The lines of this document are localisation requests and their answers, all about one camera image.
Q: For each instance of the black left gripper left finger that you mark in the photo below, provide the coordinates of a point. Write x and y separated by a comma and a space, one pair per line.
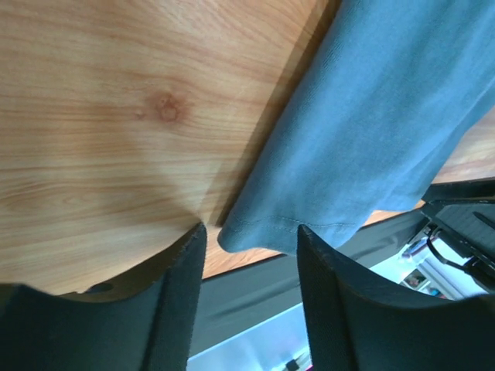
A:
141, 319

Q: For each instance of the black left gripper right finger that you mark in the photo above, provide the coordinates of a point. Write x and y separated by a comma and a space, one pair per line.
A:
358, 320

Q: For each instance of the blue-grey t-shirt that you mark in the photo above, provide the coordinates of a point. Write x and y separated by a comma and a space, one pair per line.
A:
391, 91

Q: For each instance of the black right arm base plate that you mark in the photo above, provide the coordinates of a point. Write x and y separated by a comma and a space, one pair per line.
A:
461, 214

